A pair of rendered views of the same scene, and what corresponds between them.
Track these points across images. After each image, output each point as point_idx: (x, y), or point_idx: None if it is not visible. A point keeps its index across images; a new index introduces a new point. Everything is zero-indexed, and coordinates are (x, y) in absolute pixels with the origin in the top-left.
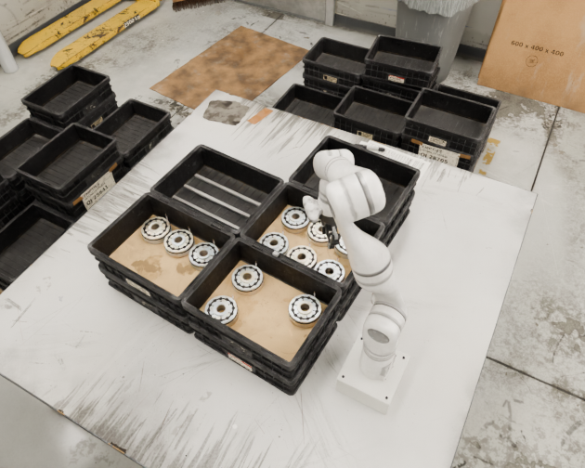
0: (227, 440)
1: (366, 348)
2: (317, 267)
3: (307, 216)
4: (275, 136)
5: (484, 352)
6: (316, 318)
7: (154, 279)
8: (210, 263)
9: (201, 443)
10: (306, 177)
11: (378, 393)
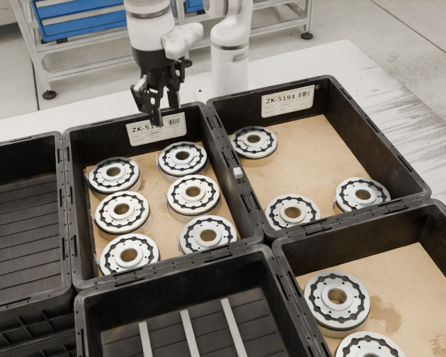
0: (410, 156)
1: (248, 44)
2: (190, 169)
3: (199, 37)
4: None
5: (123, 92)
6: (251, 126)
7: None
8: (349, 222)
9: (441, 168)
10: (8, 333)
11: (249, 86)
